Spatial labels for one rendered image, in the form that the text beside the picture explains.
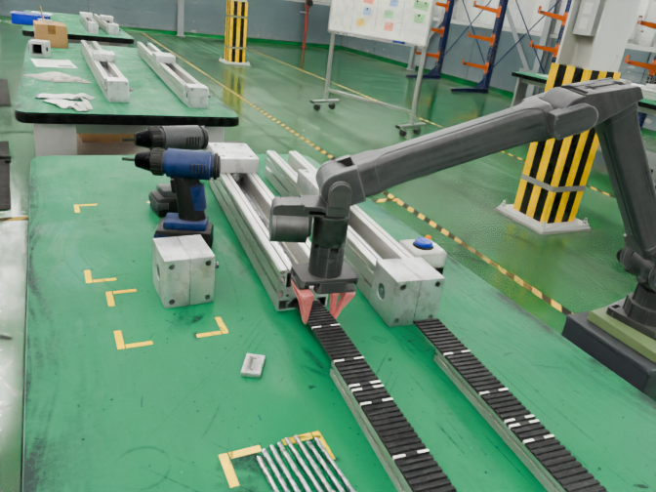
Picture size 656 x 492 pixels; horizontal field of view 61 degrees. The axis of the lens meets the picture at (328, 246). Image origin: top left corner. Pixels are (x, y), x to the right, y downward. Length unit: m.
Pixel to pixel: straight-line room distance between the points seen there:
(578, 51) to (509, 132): 3.43
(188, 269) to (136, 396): 0.27
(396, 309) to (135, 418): 0.48
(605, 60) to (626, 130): 3.17
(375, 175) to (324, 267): 0.17
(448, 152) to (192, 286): 0.50
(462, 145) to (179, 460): 0.59
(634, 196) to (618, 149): 0.10
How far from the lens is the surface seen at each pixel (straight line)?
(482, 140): 0.90
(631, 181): 1.06
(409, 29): 6.58
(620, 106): 0.98
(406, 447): 0.75
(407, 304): 1.03
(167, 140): 1.38
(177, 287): 1.02
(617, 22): 4.18
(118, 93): 2.78
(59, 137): 2.64
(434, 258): 1.24
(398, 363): 0.95
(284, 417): 0.81
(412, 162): 0.87
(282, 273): 1.01
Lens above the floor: 1.32
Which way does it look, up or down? 24 degrees down
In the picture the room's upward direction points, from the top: 7 degrees clockwise
